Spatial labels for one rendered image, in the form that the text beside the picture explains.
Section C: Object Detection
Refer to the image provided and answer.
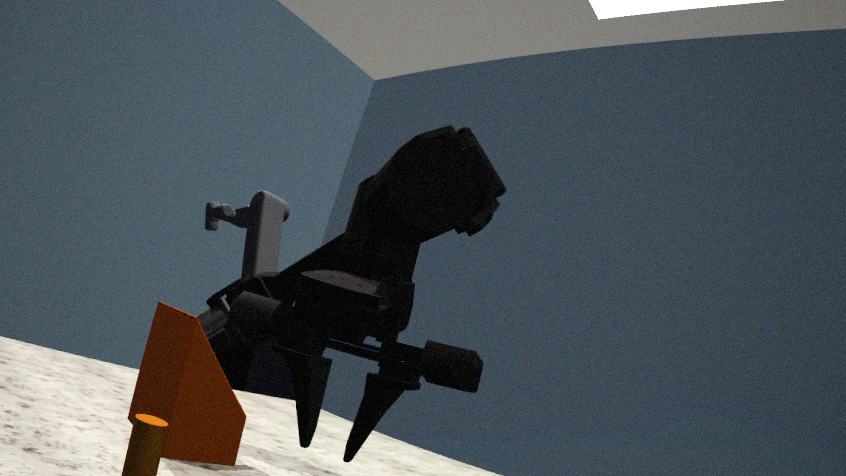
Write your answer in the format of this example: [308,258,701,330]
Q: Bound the brown cylinder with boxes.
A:
[121,414,168,476]

